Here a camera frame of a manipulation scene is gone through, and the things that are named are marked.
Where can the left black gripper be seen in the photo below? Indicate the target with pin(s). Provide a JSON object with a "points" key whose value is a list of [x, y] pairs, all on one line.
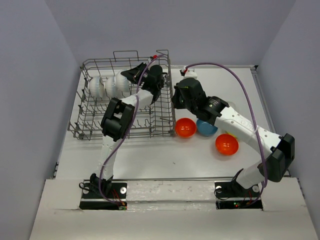
{"points": [[133, 74]]}

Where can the grey wire dish rack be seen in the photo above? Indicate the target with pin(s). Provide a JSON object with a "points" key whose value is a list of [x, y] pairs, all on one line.
{"points": [[156, 120]]}

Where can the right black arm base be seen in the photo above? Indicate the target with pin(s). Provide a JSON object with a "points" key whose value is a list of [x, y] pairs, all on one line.
{"points": [[229, 197]]}

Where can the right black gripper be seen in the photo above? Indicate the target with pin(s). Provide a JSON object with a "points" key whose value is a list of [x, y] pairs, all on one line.
{"points": [[176, 104]]}

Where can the orange bowl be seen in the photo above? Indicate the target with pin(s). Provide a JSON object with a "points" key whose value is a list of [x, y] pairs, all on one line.
{"points": [[185, 127], [226, 144]]}

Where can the lime green bowl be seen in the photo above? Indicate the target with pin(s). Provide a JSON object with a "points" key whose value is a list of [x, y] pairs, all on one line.
{"points": [[231, 134]]}

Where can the orange bowl right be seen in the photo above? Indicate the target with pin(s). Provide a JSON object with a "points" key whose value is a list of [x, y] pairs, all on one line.
{"points": [[226, 144]]}

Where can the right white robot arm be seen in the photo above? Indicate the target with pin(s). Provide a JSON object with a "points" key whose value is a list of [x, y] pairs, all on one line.
{"points": [[278, 151]]}

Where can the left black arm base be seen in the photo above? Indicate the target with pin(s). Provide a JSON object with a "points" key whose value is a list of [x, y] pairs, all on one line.
{"points": [[91, 199]]}

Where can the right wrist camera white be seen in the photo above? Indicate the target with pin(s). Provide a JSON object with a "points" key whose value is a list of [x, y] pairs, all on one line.
{"points": [[188, 73]]}

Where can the white square dish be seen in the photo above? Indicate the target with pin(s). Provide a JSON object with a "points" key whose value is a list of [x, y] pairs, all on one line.
{"points": [[233, 105]]}

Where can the orange bowl left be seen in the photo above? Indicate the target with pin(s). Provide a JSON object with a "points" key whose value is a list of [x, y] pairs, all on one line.
{"points": [[185, 127]]}

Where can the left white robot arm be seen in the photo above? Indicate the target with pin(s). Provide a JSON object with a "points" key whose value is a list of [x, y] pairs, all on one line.
{"points": [[120, 116]]}

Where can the blue bowl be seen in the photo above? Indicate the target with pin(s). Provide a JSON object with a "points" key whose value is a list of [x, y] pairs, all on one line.
{"points": [[205, 128]]}

